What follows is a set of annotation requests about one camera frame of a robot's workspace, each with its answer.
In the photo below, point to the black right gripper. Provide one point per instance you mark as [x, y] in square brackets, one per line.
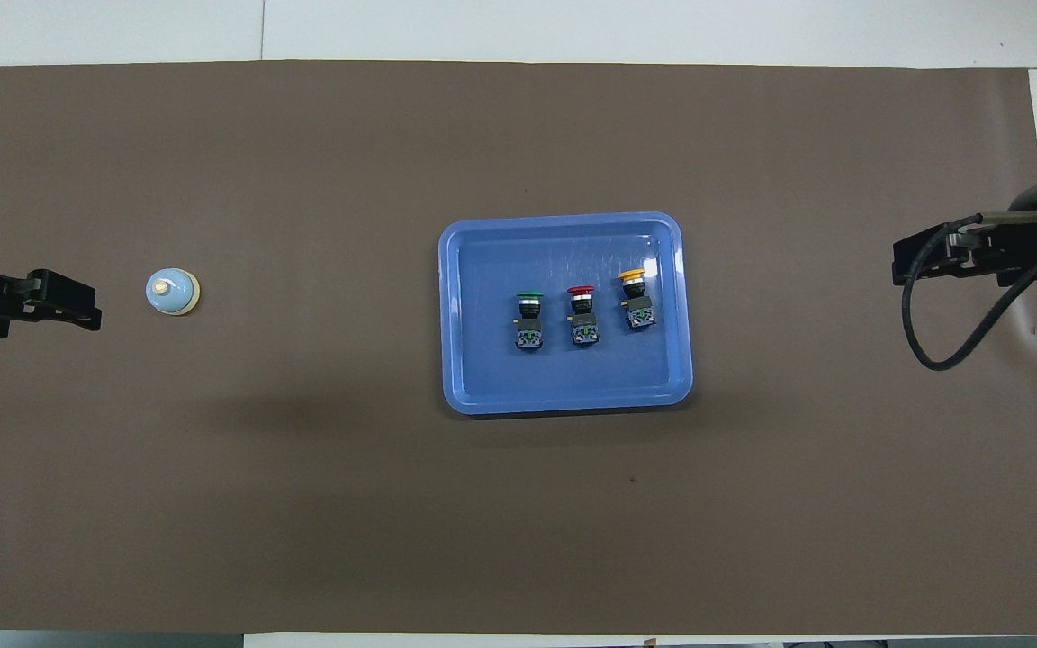
[1018, 252]

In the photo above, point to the yellow push button switch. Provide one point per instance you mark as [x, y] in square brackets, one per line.
[637, 301]

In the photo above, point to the red push button switch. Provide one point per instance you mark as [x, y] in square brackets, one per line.
[583, 319]

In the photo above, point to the green push button switch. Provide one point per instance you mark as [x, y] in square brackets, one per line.
[529, 324]

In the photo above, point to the light blue service bell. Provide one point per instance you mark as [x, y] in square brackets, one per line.
[172, 292]

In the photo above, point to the blue plastic tray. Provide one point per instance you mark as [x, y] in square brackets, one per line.
[482, 360]

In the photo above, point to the brown table mat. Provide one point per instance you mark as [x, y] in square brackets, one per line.
[302, 495]

